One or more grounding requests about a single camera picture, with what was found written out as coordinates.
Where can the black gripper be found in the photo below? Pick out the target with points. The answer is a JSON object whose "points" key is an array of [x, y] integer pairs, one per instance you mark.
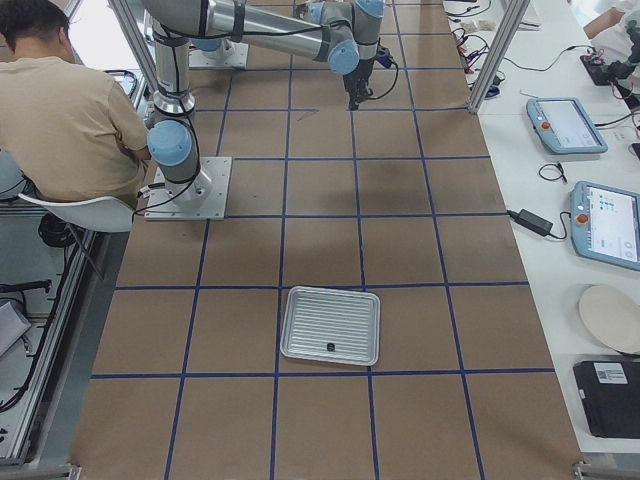
{"points": [[358, 81]]}

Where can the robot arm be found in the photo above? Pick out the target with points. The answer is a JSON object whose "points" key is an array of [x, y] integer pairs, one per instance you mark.
{"points": [[343, 35]]}

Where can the silver ribbed metal tray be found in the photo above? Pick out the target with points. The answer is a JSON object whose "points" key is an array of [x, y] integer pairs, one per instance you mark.
{"points": [[316, 316]]}

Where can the black power adapter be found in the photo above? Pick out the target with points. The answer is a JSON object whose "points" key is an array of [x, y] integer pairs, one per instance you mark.
{"points": [[531, 222]]}

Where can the far blue teach pendant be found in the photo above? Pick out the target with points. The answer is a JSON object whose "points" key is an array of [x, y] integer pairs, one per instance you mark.
{"points": [[564, 127]]}

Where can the blue teach pendant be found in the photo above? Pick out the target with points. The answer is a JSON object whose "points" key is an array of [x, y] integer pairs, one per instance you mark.
{"points": [[564, 127], [605, 224]]}

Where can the near blue teach pendant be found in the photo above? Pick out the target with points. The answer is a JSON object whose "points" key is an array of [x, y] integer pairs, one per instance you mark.
{"points": [[605, 224]]}

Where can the white chair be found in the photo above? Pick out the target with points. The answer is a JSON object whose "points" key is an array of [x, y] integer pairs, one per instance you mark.
{"points": [[105, 214]]}

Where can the person in beige shirt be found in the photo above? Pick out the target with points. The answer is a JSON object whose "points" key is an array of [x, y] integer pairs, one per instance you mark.
{"points": [[71, 129]]}

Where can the beige round plate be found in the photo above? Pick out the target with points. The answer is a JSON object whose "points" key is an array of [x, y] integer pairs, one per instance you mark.
{"points": [[611, 317]]}

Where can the black flat device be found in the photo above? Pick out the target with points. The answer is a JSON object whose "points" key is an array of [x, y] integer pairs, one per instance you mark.
{"points": [[609, 392]]}

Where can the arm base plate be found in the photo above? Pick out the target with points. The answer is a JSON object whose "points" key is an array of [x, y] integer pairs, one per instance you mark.
{"points": [[205, 199], [218, 54]]}

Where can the aluminium frame post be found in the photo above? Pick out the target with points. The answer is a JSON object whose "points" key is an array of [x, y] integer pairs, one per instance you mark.
{"points": [[505, 32]]}

